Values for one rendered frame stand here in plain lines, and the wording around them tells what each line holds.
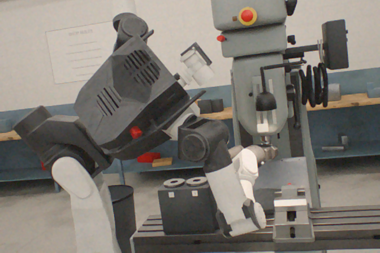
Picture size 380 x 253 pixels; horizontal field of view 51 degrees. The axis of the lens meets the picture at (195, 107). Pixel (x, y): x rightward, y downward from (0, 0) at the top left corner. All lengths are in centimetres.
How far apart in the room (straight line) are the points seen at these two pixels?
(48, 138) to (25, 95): 588
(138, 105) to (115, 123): 9
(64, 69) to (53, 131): 547
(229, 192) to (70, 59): 565
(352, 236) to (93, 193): 97
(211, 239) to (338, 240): 49
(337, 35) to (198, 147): 94
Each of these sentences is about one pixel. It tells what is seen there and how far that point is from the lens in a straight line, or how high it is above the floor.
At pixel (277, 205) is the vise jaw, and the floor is 103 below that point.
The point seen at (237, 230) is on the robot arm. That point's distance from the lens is 127.
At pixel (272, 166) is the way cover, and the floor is 106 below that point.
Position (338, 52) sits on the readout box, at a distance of 184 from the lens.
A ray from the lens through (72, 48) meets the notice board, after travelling 664.
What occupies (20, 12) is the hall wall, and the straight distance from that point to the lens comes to 713.
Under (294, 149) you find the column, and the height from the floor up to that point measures 114.
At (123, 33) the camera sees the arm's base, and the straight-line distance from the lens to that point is 131.
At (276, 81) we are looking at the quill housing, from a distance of 154.
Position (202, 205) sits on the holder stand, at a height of 105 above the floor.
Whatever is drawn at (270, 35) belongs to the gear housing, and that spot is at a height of 169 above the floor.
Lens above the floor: 164
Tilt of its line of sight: 7 degrees down
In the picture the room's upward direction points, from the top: 8 degrees counter-clockwise
